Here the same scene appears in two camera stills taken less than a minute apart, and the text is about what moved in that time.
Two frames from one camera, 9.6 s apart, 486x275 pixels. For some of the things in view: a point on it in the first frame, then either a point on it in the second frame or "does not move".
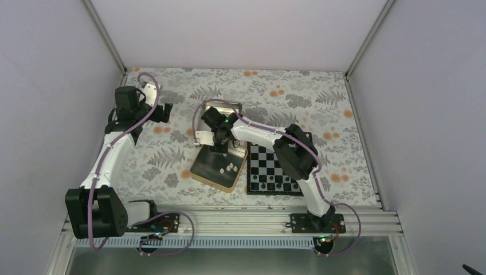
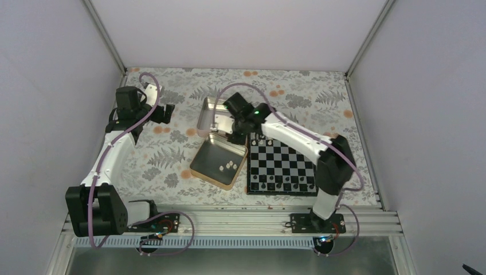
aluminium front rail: x=356 y=223 does not move
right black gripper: x=221 y=150 to x=240 y=140
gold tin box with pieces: x=221 y=170 does not move
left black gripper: x=157 y=117 does not move
